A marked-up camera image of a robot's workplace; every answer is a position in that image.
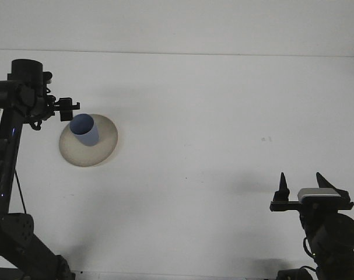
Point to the pale blue cup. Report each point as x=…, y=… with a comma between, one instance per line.
x=84, y=131

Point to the pale round plate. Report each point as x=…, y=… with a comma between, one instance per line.
x=92, y=156

